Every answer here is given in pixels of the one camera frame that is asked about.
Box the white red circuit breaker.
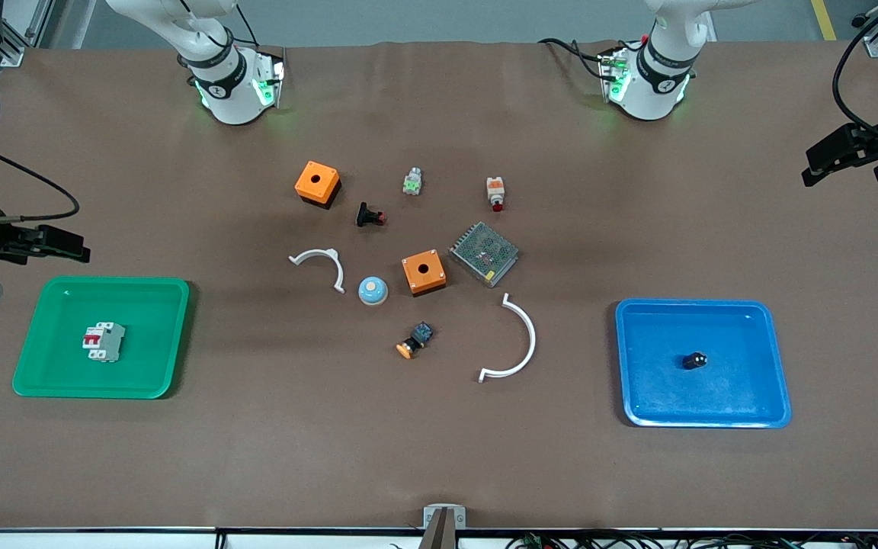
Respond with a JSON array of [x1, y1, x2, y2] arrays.
[[82, 321, 127, 363]]

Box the green plastic tray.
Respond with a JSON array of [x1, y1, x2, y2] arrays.
[[12, 275, 191, 400]]

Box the blue plastic tray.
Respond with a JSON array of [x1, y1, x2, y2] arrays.
[[614, 298, 793, 429]]

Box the orange button box upper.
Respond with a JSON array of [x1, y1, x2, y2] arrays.
[[294, 160, 342, 209]]

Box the orange button box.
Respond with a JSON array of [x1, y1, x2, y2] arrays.
[[294, 160, 342, 209], [401, 249, 447, 297]]

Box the blue dome buzzer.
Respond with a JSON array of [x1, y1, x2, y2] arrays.
[[357, 276, 389, 307]]

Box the orange blue push button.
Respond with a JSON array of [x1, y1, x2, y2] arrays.
[[396, 322, 434, 360]]

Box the metal mesh power supply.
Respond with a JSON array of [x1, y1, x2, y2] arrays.
[[450, 222, 521, 288]]

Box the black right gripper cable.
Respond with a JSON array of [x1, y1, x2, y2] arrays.
[[0, 143, 81, 223]]

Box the small white curved bracket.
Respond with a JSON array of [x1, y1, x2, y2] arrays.
[[289, 248, 347, 294]]

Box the black arm base cable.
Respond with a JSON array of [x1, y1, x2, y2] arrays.
[[537, 37, 609, 79]]

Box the large white curved bracket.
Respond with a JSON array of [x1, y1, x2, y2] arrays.
[[479, 293, 537, 384]]

